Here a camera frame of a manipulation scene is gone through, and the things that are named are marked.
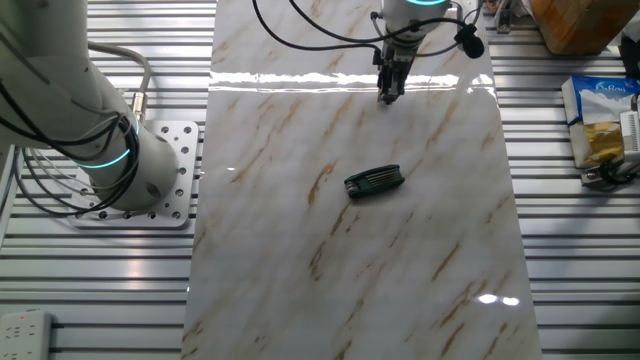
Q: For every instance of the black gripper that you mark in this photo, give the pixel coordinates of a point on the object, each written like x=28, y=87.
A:
x=396, y=65

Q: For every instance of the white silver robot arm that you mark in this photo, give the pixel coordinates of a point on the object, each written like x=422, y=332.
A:
x=50, y=100

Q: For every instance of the green folding hex key set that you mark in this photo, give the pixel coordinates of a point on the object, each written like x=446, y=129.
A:
x=374, y=181

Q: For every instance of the aluminium pole with base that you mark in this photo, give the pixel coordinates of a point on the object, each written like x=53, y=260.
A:
x=506, y=15

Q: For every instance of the marble pattern mat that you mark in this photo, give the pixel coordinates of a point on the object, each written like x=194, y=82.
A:
x=300, y=250

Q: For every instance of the blue white gold packet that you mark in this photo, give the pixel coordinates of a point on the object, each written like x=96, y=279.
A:
x=595, y=110

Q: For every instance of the brown cardboard box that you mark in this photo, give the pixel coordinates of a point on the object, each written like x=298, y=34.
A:
x=585, y=25

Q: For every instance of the black device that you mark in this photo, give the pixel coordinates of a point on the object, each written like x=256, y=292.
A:
x=631, y=55

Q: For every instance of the white power strip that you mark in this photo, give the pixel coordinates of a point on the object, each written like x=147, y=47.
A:
x=25, y=335

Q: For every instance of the perforated aluminium base plate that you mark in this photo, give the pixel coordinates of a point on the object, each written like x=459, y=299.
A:
x=182, y=165

